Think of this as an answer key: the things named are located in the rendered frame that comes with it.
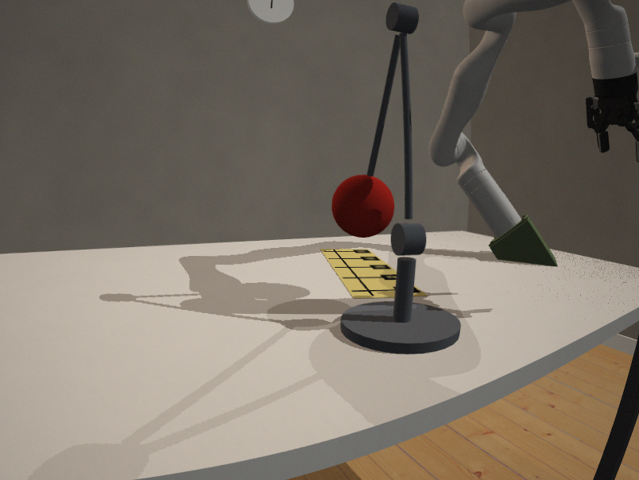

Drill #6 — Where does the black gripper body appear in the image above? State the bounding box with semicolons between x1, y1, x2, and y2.
592;73;639;126

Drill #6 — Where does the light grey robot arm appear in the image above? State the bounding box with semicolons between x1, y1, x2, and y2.
429;0;639;238

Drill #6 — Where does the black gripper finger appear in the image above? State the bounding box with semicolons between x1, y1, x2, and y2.
586;95;610;153
614;103;639;162

